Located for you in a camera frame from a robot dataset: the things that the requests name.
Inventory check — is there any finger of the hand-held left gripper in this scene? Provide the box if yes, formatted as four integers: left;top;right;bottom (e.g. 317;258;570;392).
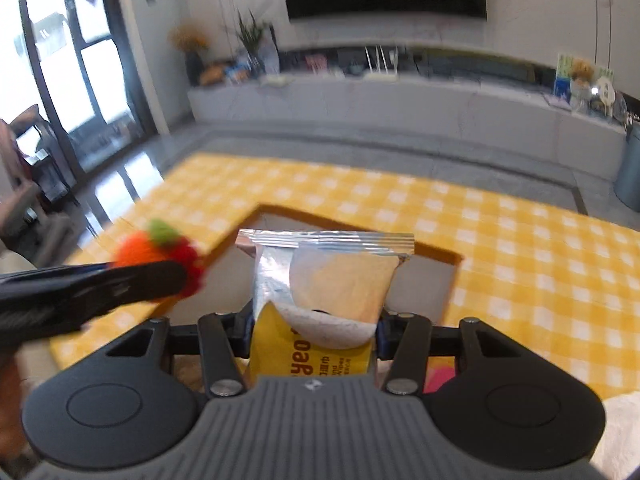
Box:
109;259;191;307

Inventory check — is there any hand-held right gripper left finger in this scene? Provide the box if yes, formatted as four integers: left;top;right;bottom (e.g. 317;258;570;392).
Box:
105;304;257;397

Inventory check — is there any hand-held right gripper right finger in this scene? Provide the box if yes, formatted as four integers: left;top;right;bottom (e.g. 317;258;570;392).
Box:
375;311;527;395

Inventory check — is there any crocheted orange and strawberry toy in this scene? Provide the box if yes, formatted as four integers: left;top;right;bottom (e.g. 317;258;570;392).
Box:
114;219;207;297

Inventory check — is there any orange cardboard box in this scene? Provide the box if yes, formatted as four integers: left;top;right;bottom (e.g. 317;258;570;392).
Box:
150;203;465;329

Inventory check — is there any yellow silver snack packet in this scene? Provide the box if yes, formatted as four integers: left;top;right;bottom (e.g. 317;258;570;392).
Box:
236;229;416;387

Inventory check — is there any person's left forearm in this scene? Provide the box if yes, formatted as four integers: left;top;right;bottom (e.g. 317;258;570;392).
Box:
0;349;29;461

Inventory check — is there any dark chair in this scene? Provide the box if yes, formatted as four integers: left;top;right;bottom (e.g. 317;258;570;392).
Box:
0;105;82;262

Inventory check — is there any yellow checkered mat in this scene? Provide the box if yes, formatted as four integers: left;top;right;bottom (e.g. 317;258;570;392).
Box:
50;152;640;402

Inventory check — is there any brown bread loaf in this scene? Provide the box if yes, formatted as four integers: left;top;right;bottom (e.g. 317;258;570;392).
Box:
200;62;226;86

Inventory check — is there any dark vase with yellow flowers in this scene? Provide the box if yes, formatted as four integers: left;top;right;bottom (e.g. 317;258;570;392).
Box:
169;24;211;87

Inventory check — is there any blue snack bag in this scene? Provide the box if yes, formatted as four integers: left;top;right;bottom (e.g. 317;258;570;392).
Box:
225;60;251;84

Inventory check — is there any white cloth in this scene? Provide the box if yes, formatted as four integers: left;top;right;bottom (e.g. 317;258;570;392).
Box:
592;394;640;479

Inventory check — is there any glass balcony door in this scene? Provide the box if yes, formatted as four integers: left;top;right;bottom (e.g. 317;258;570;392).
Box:
0;0;152;172

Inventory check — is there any white marble television cabinet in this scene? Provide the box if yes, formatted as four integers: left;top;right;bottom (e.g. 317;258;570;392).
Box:
187;47;629;182

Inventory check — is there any green plant in glass vase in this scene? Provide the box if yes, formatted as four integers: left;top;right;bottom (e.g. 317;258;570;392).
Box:
235;10;274;79

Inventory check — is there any white router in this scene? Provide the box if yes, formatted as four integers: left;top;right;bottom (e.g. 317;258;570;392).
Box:
364;46;400;82

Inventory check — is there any grey-blue trash can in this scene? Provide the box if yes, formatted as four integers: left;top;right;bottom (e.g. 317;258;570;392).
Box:
614;120;640;214

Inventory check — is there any white round fan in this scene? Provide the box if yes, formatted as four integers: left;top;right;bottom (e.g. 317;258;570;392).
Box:
592;77;615;106

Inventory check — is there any green picture card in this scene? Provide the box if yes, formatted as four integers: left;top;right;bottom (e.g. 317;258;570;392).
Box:
556;52;615;99

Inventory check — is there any brown teddy bear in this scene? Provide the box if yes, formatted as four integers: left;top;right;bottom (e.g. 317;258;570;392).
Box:
571;59;596;84

